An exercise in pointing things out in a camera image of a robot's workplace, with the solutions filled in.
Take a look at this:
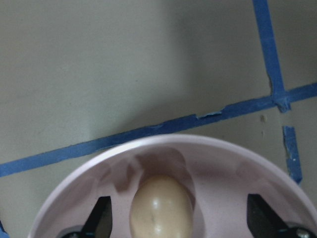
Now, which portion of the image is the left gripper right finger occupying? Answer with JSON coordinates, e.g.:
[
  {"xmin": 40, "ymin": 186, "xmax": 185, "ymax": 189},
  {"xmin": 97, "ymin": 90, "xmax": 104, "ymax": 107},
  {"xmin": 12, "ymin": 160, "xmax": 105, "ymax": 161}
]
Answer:
[{"xmin": 247, "ymin": 194, "xmax": 289, "ymax": 238}]

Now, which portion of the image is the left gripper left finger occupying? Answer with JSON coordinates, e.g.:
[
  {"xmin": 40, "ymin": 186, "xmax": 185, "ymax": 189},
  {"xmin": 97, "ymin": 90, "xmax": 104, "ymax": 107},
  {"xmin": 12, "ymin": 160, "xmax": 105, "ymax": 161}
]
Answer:
[{"xmin": 80, "ymin": 196, "xmax": 112, "ymax": 238}]

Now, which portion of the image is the pink bowl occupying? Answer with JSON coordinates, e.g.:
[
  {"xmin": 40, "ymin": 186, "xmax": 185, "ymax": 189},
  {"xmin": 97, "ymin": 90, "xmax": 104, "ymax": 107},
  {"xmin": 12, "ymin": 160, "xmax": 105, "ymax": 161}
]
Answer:
[{"xmin": 29, "ymin": 135, "xmax": 317, "ymax": 238}]

